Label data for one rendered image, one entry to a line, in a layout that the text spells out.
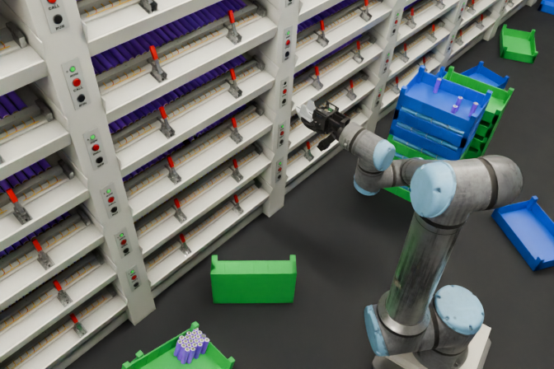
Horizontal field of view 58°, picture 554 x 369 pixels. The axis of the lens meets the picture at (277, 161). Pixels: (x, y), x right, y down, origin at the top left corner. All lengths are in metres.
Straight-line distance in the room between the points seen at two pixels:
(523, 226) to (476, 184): 1.35
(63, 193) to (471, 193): 0.97
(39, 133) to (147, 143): 0.33
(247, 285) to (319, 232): 0.46
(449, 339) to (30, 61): 1.31
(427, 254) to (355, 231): 0.96
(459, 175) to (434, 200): 0.08
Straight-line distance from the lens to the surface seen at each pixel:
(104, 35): 1.17
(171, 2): 1.27
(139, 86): 1.32
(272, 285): 1.84
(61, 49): 1.13
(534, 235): 2.44
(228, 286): 1.84
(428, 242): 1.21
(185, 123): 1.49
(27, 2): 1.07
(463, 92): 2.17
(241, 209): 1.98
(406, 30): 2.43
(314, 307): 1.95
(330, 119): 1.63
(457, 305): 1.62
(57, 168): 1.38
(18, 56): 1.14
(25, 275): 1.49
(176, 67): 1.37
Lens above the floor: 1.70
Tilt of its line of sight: 45 degrees down
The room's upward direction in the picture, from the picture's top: 3 degrees clockwise
